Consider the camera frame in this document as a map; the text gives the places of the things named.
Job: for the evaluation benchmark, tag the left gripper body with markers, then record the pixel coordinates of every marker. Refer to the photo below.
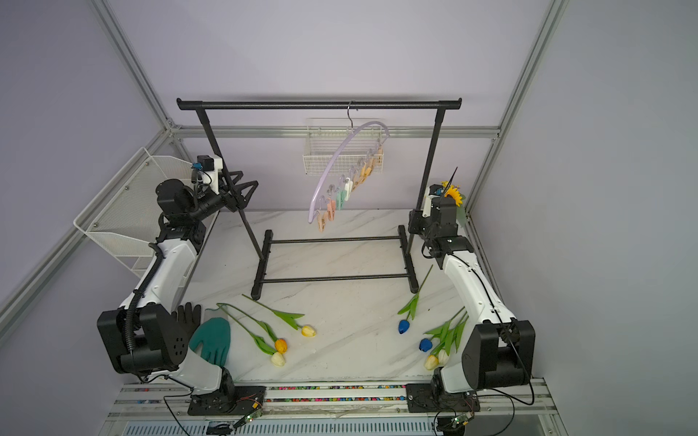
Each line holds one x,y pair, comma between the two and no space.
233,204

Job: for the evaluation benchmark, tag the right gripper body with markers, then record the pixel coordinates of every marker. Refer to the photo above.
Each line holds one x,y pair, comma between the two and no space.
422,225

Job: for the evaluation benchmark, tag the black clothes rack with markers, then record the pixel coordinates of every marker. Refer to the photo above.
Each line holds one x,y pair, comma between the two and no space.
406,240

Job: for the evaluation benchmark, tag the purple clip hanger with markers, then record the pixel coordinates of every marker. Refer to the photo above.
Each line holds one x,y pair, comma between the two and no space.
333,191

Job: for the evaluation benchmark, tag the pale yellow tulip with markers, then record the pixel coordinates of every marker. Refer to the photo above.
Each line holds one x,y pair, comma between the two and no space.
290,318

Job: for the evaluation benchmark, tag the orange tulip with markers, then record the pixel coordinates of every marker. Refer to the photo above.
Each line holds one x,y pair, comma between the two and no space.
249,318

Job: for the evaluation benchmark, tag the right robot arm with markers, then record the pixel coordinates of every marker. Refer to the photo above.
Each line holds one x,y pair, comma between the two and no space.
494,349

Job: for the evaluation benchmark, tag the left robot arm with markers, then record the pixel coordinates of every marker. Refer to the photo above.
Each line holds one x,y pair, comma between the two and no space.
148,334

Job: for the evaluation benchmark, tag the sunflower bouquet in vase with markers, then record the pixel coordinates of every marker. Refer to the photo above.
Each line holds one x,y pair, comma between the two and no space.
454,192

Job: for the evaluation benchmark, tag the blue tulip upper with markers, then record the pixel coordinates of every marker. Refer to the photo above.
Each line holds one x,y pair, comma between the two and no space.
408,311

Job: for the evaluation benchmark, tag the blue tulip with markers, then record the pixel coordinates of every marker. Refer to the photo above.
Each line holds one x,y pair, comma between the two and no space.
408,311
447,336

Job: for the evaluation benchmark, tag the white mesh tiered shelf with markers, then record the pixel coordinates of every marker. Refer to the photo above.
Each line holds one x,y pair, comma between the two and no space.
123,218

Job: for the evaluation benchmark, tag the blue tulip lower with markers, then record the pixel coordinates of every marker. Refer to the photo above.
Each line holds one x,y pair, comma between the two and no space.
447,336

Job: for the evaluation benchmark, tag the cream tulip right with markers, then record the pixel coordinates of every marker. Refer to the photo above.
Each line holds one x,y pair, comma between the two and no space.
433,362

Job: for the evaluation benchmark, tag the green work glove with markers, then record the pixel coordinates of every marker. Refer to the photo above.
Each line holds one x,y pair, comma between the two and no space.
212,339

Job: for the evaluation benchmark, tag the black yellow work glove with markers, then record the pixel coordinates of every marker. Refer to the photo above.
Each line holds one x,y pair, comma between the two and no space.
188,317

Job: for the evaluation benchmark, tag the cream white tulip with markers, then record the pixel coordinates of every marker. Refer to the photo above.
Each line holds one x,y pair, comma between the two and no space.
275,351

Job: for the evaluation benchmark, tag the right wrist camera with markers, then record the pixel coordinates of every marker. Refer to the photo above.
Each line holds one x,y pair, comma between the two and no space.
432,192

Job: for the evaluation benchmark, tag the white wire wall basket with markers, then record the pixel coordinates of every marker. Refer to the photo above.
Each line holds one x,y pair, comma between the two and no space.
324,136

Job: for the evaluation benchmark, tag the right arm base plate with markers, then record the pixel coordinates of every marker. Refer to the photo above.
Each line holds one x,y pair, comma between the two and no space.
422,397

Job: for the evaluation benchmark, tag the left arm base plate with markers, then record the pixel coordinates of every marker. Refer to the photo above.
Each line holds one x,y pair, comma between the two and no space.
240,400

